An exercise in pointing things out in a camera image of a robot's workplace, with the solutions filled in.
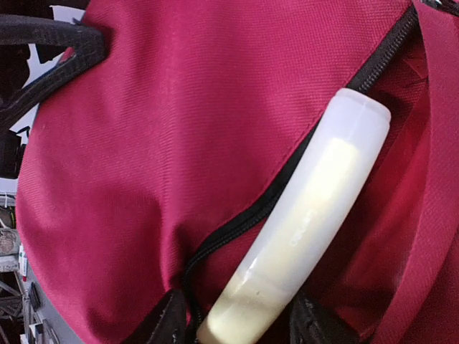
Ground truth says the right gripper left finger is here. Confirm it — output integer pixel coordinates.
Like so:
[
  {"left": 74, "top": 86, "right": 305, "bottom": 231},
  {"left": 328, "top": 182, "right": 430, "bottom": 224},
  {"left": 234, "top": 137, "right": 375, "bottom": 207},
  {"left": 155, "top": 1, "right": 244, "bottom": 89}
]
[{"left": 134, "top": 290, "right": 187, "bottom": 343}]

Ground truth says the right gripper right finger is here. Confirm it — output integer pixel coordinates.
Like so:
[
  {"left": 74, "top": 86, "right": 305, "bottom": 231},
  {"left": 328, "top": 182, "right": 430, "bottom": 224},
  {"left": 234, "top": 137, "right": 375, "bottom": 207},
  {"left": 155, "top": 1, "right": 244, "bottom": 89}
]
[{"left": 289, "top": 292, "right": 359, "bottom": 344}]

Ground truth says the yellow highlighter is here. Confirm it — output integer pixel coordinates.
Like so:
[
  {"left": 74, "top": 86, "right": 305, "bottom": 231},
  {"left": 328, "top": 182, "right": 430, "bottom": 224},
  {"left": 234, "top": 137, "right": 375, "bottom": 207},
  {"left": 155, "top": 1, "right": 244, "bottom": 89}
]
[{"left": 197, "top": 88, "right": 391, "bottom": 343}]

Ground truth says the red backpack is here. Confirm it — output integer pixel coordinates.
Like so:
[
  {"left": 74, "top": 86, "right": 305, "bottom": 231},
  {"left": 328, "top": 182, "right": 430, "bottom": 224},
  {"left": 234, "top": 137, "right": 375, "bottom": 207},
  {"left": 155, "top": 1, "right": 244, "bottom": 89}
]
[{"left": 1, "top": 1, "right": 458, "bottom": 343}]

